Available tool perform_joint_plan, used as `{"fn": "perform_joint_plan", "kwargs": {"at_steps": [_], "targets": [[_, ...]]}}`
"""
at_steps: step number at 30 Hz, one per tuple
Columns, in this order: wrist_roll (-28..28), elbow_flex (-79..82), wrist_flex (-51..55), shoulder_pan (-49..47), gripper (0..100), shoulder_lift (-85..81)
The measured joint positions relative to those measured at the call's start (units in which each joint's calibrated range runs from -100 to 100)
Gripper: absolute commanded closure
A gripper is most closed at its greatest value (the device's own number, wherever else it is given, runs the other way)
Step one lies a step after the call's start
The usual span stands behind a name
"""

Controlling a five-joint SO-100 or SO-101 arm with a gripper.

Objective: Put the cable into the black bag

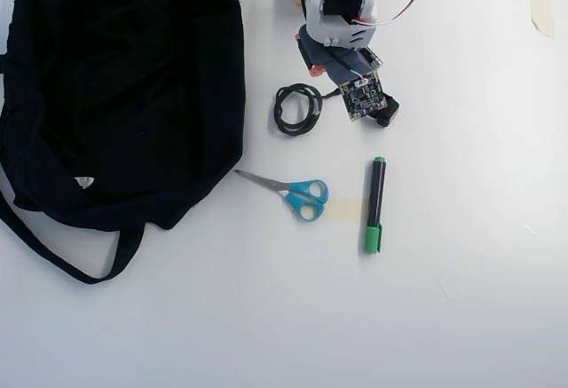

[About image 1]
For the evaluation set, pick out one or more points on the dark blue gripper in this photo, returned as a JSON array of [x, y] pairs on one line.
[[316, 59]]

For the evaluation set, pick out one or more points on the green black marker pen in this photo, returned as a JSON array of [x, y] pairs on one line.
[[375, 192]]

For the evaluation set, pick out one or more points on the short beige masking tape strip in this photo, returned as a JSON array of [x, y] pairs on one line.
[[346, 209]]

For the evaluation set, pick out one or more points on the black fabric tote bag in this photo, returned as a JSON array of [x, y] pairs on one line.
[[111, 95]]

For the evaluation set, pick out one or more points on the long beige masking tape strip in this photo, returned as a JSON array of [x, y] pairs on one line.
[[542, 10]]

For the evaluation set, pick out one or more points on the bare camera circuit board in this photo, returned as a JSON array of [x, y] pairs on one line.
[[364, 97]]

